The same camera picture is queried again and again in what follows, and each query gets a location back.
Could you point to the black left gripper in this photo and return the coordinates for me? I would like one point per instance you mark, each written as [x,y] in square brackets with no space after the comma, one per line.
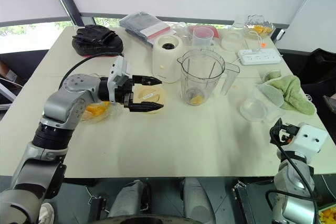
[125,93]

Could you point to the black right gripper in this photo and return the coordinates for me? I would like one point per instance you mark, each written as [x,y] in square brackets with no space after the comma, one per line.
[288,130]

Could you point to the cream blender lid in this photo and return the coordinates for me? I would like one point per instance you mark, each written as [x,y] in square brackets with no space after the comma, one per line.
[147,94]

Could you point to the orange segments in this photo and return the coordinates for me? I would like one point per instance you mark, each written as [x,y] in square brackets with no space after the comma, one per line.
[197,100]
[95,110]

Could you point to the clear blender jar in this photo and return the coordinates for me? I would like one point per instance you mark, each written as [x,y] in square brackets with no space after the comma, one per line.
[200,77]

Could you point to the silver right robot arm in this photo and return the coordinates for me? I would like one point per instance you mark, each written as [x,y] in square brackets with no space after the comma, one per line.
[291,179]

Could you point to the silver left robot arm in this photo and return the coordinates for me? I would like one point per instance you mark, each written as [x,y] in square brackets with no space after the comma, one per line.
[55,103]

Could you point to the white blender base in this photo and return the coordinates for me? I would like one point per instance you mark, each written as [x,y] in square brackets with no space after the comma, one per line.
[166,61]

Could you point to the orange segments on glass plate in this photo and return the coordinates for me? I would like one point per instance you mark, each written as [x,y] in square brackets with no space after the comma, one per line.
[95,110]

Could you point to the clear tipped measuring cup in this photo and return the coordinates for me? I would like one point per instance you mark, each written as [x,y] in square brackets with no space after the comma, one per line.
[258,103]

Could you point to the green towel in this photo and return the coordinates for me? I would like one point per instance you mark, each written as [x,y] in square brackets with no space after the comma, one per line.
[291,90]

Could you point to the dark fabric pack plastic bag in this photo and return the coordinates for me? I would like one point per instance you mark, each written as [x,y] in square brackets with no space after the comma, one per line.
[144,24]

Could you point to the crumpled clear plastic wrap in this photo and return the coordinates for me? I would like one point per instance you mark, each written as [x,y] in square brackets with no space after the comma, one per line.
[181,31]

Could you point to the black bag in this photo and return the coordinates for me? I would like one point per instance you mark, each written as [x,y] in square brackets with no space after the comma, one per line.
[317,69]

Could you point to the white power strip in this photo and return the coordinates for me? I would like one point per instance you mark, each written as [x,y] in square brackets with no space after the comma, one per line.
[260,57]

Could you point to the black case with latches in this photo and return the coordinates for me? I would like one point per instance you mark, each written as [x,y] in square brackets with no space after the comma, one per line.
[252,203]

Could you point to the clear upright measuring cup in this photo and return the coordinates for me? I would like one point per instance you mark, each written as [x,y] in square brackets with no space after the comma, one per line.
[202,37]

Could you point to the black crumpled glove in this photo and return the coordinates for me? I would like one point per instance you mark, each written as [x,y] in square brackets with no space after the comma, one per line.
[94,33]

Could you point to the red flat item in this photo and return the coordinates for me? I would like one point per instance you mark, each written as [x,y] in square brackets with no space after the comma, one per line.
[215,32]

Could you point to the black and silver small device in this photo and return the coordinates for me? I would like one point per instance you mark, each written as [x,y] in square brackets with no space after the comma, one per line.
[280,34]

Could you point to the translucent white dome lid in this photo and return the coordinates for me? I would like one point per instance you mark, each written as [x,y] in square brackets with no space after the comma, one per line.
[232,41]

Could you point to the yellow pieces in container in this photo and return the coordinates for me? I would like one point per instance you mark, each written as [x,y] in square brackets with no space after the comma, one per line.
[328,216]

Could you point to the orange pieces in wavy bowl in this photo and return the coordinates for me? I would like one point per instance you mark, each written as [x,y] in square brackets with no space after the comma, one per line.
[261,30]

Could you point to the silver robot leg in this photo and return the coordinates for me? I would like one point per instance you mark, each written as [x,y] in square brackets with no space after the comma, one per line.
[128,197]
[197,197]

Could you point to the clear wavy glass bowl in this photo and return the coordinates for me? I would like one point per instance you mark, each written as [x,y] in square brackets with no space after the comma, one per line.
[260,22]

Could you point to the small clear cup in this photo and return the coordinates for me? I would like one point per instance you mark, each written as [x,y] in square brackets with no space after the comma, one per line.
[240,22]

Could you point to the white shoe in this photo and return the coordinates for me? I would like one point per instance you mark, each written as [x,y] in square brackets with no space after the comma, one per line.
[47,213]

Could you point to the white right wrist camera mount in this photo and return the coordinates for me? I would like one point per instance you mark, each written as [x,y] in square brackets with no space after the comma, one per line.
[309,140]

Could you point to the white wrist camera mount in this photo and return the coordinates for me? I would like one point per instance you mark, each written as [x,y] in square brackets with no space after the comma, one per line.
[309,140]
[119,70]

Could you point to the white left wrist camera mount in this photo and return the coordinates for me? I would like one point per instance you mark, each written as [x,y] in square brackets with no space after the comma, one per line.
[119,70]

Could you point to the white frame stand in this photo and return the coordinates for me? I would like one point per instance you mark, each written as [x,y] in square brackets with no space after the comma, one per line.
[6,93]

